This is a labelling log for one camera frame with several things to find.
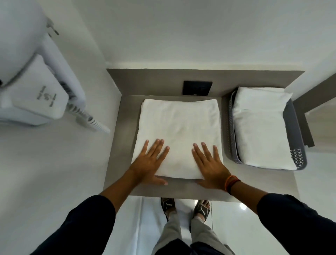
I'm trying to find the person's right forearm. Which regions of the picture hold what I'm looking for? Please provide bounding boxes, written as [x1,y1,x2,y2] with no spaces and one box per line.
[229,181,268,214]

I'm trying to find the dark blue shirt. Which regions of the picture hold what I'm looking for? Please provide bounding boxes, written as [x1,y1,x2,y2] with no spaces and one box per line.
[30,193,336,255]

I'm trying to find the orange thread bracelet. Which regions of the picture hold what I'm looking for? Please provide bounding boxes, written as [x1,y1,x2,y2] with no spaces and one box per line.
[224,175,238,192]

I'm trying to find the person's right hand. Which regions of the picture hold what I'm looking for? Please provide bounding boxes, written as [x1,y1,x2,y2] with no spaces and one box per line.
[191,142,233,191]

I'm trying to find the person's left hand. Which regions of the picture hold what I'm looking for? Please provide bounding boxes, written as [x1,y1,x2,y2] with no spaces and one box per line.
[128,139,170,186]

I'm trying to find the person's left forearm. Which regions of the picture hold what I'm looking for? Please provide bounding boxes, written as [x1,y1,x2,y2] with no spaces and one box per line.
[99,169,141,214]

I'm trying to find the black wall socket plate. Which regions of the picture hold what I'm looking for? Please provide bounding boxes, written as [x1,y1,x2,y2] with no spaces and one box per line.
[182,81,213,96]

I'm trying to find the black sandal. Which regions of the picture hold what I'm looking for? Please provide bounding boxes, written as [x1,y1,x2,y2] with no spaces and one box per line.
[161,198,176,222]
[194,200,211,223]

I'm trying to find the white hair dryer holder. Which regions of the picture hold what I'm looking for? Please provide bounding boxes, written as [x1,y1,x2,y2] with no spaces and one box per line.
[0,54,69,126]

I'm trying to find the dark thread bracelet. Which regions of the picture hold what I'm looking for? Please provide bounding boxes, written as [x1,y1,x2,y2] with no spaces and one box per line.
[227,179,241,195]

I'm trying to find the white wall hair dryer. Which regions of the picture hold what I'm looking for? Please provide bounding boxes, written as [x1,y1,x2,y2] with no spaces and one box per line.
[0,0,87,105]

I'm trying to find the white coiled cord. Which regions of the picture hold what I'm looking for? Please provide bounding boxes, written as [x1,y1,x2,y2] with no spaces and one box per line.
[66,102,111,134]

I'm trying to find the large white towel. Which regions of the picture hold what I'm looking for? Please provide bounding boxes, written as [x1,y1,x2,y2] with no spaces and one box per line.
[131,99,224,180]

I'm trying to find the grey trousers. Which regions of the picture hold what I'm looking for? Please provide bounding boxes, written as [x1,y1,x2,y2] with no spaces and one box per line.
[152,210,234,255]

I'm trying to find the grey plastic basket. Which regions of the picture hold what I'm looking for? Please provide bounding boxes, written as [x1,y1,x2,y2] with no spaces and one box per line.
[227,89,307,171]

